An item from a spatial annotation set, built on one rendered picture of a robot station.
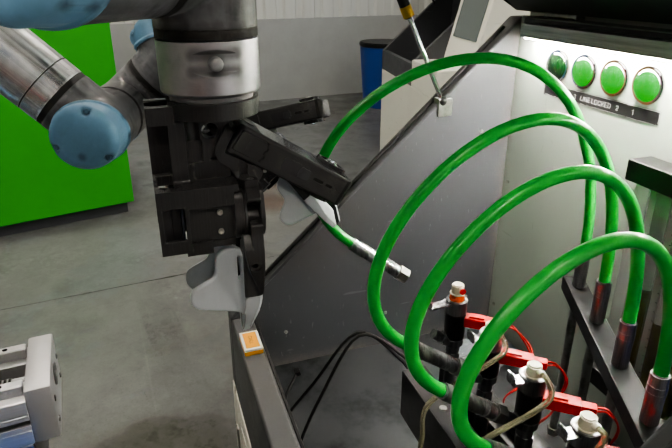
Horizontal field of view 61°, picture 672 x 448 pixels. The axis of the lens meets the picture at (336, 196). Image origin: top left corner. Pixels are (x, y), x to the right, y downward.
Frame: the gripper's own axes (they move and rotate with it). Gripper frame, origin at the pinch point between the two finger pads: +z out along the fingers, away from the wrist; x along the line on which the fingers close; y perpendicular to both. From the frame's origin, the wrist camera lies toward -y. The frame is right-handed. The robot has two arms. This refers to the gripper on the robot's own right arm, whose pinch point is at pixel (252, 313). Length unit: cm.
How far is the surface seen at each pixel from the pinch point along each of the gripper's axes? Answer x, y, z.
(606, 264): -3.6, -44.4, 4.6
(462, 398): 12.6, -14.5, 3.4
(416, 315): 4.5, -14.2, 0.5
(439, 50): -305, -187, 20
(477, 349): 12.2, -15.7, -0.8
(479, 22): -264, -190, -1
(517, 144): -40, -57, 1
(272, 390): -22.4, -5.8, 28.3
